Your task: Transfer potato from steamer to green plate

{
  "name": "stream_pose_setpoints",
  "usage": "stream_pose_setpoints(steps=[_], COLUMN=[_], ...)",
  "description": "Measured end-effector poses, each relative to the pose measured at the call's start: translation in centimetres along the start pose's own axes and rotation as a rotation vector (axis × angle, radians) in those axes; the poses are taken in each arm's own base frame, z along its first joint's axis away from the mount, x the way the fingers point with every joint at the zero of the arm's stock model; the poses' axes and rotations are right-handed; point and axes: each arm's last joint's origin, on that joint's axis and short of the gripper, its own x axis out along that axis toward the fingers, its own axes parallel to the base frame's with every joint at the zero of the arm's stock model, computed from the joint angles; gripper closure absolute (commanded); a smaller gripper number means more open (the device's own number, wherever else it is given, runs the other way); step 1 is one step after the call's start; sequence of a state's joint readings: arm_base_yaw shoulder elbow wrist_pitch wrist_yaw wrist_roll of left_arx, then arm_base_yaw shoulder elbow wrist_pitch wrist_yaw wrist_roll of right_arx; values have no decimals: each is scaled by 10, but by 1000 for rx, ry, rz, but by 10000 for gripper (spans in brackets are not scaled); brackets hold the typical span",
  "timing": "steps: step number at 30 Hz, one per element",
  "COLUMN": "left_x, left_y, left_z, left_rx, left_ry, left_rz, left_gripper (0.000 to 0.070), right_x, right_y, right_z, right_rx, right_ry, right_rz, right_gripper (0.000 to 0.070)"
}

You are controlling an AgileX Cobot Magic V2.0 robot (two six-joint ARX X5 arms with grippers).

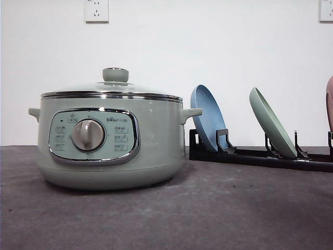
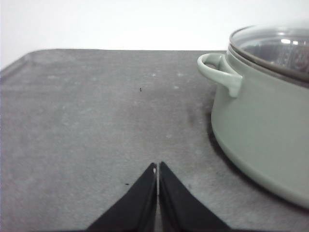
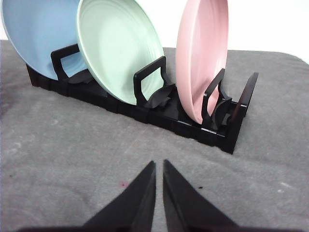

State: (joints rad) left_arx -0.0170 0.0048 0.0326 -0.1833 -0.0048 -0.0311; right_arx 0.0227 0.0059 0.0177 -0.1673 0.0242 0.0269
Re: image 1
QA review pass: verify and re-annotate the glass pot lid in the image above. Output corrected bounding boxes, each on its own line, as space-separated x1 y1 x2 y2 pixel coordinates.
41 67 183 103

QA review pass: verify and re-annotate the green plate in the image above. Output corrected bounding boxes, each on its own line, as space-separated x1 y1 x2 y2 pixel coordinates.
250 88 297 159

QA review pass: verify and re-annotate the blue plate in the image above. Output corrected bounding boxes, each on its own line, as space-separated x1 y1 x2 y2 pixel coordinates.
190 84 226 152

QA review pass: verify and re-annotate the green electric steamer pot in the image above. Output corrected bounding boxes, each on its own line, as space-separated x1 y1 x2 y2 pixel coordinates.
29 97 202 191

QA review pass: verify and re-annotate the pink plate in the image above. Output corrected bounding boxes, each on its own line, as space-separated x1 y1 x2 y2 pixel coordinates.
326 75 333 131

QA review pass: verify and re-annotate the black dish rack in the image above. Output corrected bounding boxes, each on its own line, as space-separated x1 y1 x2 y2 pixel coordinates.
189 129 333 172

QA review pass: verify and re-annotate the white wall socket left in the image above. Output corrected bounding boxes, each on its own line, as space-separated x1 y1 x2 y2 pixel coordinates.
85 0 109 24

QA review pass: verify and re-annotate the white wall socket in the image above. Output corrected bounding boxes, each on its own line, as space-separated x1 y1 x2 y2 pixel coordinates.
85 0 109 24
319 0 333 24

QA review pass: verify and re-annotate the white wall socket right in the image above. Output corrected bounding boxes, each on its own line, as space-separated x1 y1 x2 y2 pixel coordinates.
319 0 333 24

